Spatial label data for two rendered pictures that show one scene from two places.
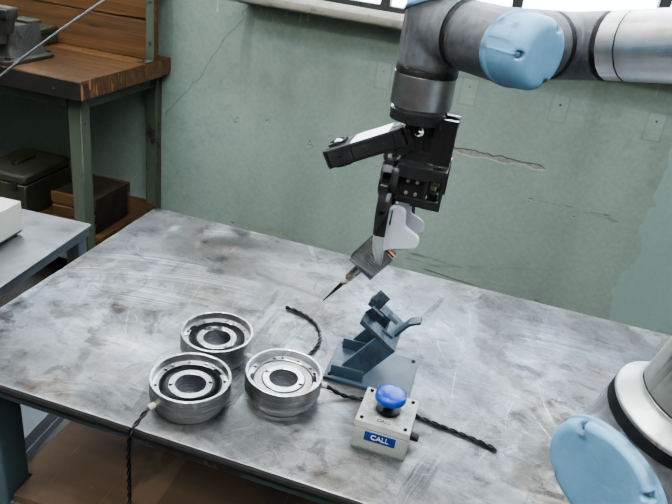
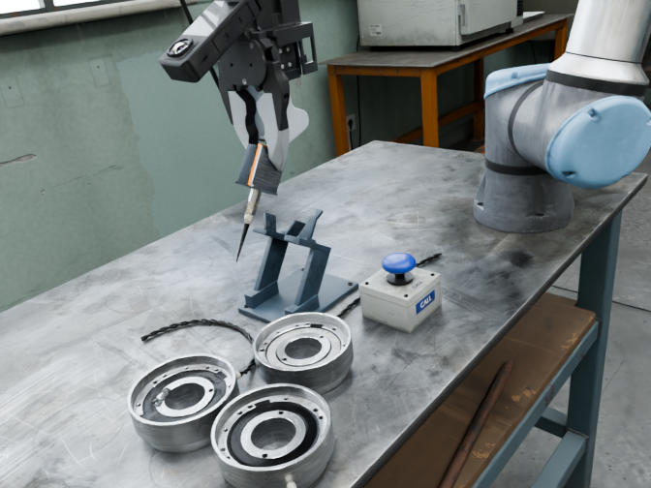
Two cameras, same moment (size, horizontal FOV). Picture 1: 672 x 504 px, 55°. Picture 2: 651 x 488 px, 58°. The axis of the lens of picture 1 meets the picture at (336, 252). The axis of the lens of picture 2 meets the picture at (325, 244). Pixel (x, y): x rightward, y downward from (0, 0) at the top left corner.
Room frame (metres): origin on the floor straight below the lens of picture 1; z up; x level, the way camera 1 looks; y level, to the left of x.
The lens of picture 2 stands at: (0.40, 0.46, 1.19)
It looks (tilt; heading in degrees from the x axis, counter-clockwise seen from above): 26 degrees down; 302
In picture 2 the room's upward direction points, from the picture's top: 7 degrees counter-clockwise
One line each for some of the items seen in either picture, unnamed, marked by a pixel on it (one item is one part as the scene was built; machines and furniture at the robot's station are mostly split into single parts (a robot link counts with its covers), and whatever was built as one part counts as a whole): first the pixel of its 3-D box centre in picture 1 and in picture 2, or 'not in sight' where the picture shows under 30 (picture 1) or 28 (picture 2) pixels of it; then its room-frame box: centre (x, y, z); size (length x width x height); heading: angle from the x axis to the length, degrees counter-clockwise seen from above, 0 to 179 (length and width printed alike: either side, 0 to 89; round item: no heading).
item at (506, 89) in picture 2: not in sight; (528, 110); (0.57, -0.42, 0.97); 0.13 x 0.12 x 0.14; 129
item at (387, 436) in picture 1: (389, 423); (403, 291); (0.65, -0.10, 0.82); 0.08 x 0.07 x 0.05; 77
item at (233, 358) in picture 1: (216, 342); (186, 402); (0.78, 0.15, 0.82); 0.10 x 0.10 x 0.04
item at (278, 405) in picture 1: (283, 382); (304, 354); (0.71, 0.05, 0.82); 0.10 x 0.10 x 0.04
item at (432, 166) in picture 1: (416, 157); (262, 27); (0.79, -0.08, 1.14); 0.09 x 0.08 x 0.12; 79
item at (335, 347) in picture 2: (282, 383); (304, 354); (0.71, 0.05, 0.82); 0.08 x 0.08 x 0.02
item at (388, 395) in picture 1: (388, 406); (399, 275); (0.65, -0.10, 0.85); 0.04 x 0.04 x 0.05
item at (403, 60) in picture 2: not in sight; (459, 110); (1.36, -2.64, 0.39); 1.50 x 0.62 x 0.78; 77
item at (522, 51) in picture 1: (511, 45); not in sight; (0.72, -0.15, 1.30); 0.11 x 0.11 x 0.08; 39
